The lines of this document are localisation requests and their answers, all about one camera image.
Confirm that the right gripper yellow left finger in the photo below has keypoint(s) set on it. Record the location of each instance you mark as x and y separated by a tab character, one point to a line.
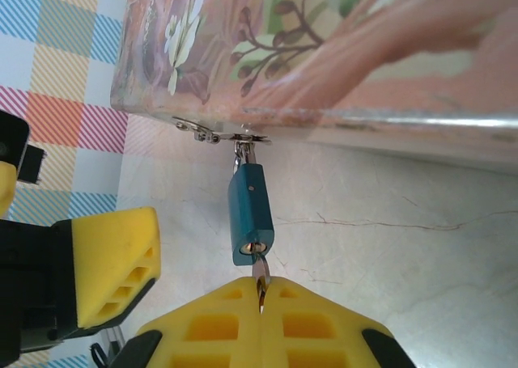
210	331

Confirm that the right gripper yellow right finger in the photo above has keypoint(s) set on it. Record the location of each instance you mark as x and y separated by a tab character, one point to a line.
315	331

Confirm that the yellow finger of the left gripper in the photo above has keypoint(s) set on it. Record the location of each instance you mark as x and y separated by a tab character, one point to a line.
117	250
8	182

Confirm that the small silver key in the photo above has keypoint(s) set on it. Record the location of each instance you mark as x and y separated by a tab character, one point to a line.
260	269

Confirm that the small blue padlock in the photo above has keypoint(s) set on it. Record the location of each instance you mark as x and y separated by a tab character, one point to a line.
249	214

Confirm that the floral printed tin box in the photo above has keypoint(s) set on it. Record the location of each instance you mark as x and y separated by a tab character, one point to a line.
323	52

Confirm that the metal hasp latch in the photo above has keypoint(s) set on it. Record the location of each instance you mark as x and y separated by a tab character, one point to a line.
202	135

